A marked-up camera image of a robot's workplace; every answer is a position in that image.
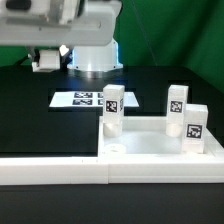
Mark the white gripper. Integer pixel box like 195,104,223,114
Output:
0,0,122,63

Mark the white U-shaped obstacle fence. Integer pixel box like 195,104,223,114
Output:
0,145,224,185

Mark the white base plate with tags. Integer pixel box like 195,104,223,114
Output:
49,91,140,109

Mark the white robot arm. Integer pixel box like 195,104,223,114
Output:
0,0,123,77

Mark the white square tabletop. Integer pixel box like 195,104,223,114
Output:
98,116,224,158

